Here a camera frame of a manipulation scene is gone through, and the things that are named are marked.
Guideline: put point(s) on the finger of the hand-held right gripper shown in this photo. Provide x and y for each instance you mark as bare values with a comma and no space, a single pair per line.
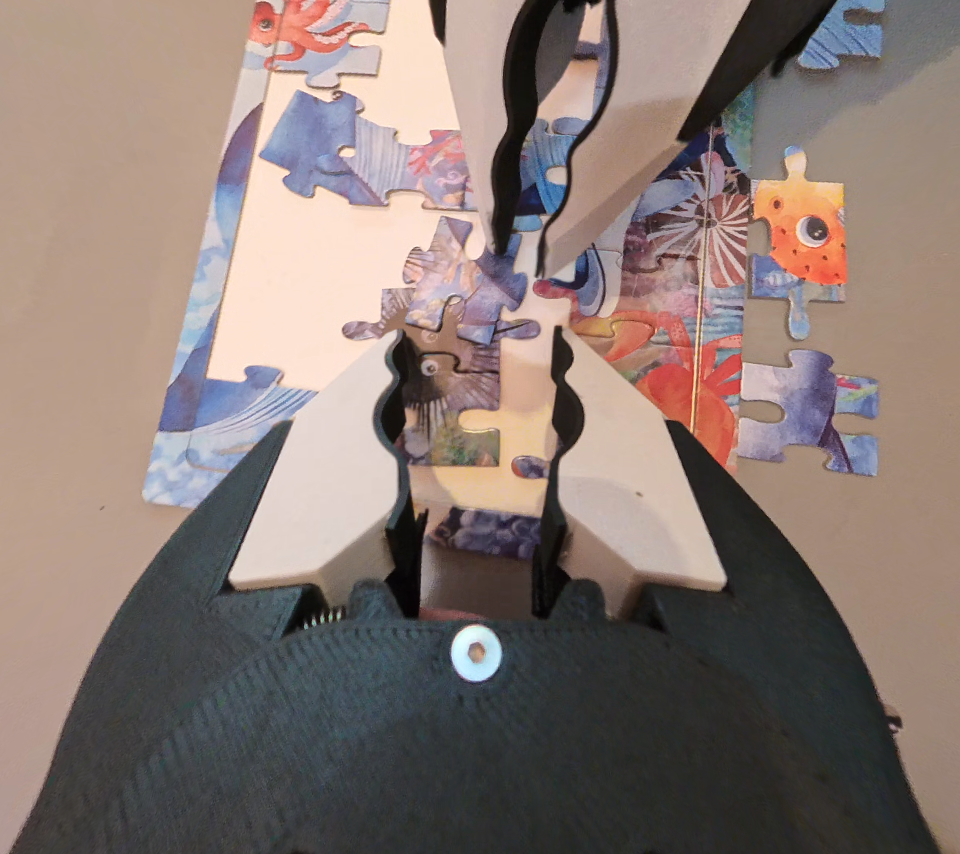
690,6
480,6

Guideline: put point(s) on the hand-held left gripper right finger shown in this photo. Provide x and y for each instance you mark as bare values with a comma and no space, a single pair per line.
637,509

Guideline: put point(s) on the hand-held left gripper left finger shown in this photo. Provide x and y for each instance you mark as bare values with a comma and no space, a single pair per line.
322,494

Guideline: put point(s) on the black sea urchin puzzle pieces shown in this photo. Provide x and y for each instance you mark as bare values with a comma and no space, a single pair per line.
450,381

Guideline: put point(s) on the joined striped coral puzzle pieces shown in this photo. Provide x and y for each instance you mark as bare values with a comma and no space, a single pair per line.
382,164

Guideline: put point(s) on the solid blue whale puzzle piece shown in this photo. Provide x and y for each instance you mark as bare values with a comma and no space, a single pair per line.
307,141

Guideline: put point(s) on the ocean jigsaw puzzle board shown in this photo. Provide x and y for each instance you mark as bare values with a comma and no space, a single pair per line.
322,269

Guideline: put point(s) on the purple coral puzzle piece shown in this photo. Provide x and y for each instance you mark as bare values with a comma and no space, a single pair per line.
465,269

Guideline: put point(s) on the white blue striped puzzle piece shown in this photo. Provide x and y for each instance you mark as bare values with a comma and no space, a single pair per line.
840,29

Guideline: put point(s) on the blue purple puzzle piece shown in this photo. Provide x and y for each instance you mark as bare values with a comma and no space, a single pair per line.
810,404

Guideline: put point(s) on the orange fish puzzle piece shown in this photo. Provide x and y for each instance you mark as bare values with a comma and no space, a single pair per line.
802,231

